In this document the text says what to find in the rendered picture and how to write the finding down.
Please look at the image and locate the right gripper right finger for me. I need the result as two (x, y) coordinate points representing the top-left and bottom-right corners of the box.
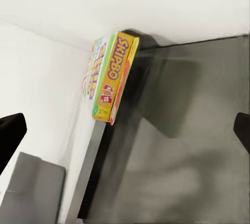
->
(233, 112), (250, 154)

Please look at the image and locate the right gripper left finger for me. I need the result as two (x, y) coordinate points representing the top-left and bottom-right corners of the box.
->
(0, 113), (27, 175)

